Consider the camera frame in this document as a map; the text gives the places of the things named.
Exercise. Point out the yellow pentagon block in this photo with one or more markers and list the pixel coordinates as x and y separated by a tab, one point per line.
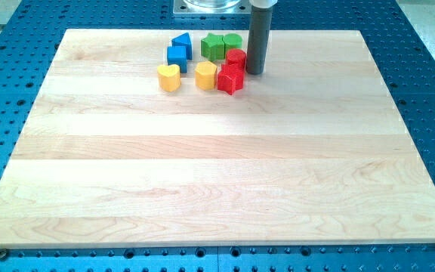
205	75

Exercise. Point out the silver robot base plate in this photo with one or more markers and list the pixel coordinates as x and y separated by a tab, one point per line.
191	7

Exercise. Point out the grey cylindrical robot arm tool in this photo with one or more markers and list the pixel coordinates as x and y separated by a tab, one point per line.
258	35

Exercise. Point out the red cylinder block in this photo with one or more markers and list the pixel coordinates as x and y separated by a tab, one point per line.
237	57

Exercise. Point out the yellow heart block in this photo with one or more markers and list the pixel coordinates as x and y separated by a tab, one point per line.
169	77

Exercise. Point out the light wooden board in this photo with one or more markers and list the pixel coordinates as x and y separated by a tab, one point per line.
313	151

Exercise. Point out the blue cube block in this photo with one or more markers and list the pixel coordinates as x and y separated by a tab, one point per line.
177	55

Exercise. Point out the red star block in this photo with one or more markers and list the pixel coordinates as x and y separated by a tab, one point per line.
231	78

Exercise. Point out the blue perforated metal table plate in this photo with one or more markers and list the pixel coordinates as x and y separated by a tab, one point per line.
400	36

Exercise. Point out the green star block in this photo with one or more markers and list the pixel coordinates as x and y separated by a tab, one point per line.
212	47

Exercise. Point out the green cylinder block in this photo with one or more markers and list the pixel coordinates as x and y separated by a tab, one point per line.
232	41

